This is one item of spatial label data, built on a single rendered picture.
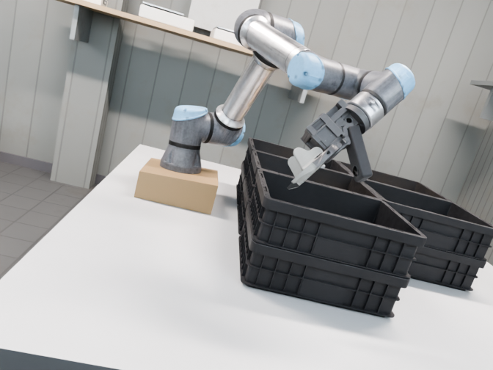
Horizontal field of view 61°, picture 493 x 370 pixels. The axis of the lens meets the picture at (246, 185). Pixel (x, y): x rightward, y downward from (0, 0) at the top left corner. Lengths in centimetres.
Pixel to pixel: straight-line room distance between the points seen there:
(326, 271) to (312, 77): 45
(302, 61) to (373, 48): 275
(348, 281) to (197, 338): 41
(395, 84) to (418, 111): 289
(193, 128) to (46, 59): 236
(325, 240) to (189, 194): 57
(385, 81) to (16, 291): 83
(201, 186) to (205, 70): 214
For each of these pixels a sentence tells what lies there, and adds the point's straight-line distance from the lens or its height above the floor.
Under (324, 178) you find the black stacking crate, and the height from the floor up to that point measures 90.
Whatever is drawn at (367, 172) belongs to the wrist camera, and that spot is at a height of 105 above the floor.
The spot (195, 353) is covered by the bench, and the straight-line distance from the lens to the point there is 78.
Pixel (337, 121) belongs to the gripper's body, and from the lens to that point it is 91.
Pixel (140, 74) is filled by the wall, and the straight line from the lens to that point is 350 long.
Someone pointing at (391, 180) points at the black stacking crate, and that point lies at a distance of 196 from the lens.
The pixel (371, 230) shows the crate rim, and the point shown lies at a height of 92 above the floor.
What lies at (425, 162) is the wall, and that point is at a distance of 396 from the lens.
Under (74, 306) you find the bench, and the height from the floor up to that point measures 70.
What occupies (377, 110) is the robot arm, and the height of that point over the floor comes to 118.
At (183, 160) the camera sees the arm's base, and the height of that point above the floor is 84.
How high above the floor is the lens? 117
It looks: 14 degrees down
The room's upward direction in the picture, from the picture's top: 16 degrees clockwise
